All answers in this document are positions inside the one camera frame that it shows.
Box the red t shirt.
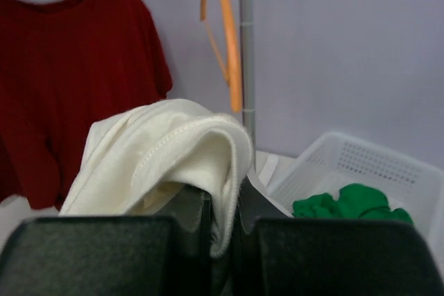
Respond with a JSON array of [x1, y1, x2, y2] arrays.
[[1, 0, 173, 209]]

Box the white plastic basket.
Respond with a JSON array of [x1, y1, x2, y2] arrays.
[[267, 132, 443, 268]]

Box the green t shirt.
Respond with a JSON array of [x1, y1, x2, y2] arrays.
[[292, 183, 413, 225]]

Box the white t shirt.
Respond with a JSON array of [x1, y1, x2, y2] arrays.
[[60, 99, 254, 258]]

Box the orange hanger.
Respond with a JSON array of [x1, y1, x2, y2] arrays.
[[200, 0, 243, 112]]

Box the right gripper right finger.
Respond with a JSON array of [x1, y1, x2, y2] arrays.
[[232, 177, 443, 295]]

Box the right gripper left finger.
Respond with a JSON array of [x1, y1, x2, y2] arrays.
[[1, 186, 212, 295]]

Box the metal clothes rack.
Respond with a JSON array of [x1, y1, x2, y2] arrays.
[[237, 0, 280, 189]]

